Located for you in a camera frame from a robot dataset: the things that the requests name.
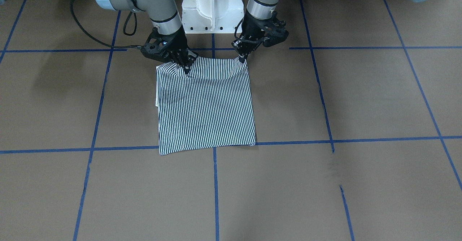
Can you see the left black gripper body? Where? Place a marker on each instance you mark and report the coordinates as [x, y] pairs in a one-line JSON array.
[[251, 28]]

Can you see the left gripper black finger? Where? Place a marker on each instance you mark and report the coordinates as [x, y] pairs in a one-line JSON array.
[[244, 46]]

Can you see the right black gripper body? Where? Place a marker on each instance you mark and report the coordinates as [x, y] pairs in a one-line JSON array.
[[177, 43]]

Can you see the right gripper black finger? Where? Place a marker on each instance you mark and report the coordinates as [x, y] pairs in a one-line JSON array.
[[185, 58]]

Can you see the blue white striped polo shirt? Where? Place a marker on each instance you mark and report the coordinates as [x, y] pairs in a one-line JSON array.
[[211, 106]]

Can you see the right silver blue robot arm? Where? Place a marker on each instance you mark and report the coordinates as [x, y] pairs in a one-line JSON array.
[[163, 14]]

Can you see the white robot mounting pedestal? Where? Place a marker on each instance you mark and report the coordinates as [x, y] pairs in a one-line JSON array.
[[212, 16]]

